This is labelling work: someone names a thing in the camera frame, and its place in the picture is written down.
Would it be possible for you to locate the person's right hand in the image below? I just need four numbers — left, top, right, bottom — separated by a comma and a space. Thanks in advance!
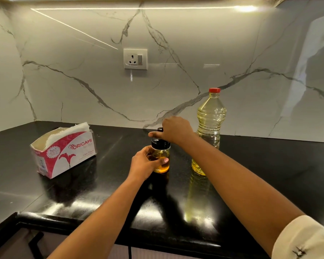
148, 116, 196, 147

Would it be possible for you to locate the person's left hand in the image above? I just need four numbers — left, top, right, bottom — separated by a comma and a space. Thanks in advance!
127, 145, 170, 184

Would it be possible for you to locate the small glass oil bottle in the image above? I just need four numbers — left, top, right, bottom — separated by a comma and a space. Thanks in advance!
150, 127, 171, 174

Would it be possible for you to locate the black knobbed bottle lid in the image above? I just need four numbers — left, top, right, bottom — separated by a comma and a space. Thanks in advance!
151, 127, 171, 150

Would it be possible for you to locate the large clear plastic oil bottle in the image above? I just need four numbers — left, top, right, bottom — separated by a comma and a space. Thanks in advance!
191, 87, 227, 176

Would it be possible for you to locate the person's left forearm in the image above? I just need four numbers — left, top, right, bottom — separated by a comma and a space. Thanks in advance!
47, 174, 142, 259

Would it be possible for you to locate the person's right forearm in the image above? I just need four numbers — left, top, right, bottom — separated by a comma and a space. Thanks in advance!
179, 132, 306, 256

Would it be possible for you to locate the black stone countertop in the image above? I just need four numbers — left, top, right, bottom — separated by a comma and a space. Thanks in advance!
0, 121, 324, 259

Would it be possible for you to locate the red and white tissue box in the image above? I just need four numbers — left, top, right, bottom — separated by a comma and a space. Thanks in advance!
30, 128, 98, 180

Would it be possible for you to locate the stack of white tissues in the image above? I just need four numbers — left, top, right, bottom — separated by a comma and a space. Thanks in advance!
45, 122, 90, 147

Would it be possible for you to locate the brown base cabinet door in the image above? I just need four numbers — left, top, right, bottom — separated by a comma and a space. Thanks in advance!
0, 228, 130, 259
131, 246, 206, 259

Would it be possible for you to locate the white patterned shirt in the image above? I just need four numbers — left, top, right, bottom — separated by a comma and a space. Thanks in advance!
271, 215, 324, 259

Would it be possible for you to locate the white wall socket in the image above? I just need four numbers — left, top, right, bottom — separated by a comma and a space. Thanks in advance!
123, 49, 148, 70

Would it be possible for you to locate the black cabinet door handle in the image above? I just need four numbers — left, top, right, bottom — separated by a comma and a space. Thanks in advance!
28, 231, 45, 259

